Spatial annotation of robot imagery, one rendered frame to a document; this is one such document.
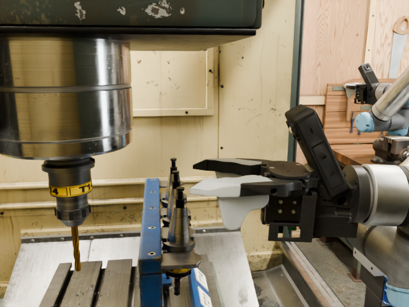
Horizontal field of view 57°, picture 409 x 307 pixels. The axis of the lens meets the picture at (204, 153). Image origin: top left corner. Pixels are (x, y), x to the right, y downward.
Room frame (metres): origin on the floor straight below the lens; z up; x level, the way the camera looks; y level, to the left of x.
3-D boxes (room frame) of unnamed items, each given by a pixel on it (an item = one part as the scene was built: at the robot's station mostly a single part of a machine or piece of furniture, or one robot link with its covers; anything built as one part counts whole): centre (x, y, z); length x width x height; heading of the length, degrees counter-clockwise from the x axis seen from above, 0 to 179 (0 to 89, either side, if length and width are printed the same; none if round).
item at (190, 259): (0.60, 0.04, 1.21); 0.07 x 0.05 x 0.01; 97
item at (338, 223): (0.45, -0.13, 1.39); 0.12 x 0.08 x 0.09; 89
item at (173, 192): (0.77, 0.06, 1.26); 0.04 x 0.04 x 0.07
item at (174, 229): (0.66, 0.05, 1.26); 0.04 x 0.04 x 0.07
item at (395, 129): (1.44, -0.73, 1.34); 0.11 x 0.08 x 0.11; 111
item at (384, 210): (0.45, -0.21, 1.39); 0.08 x 0.05 x 0.08; 179
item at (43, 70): (0.45, 0.17, 1.51); 0.16 x 0.16 x 0.12
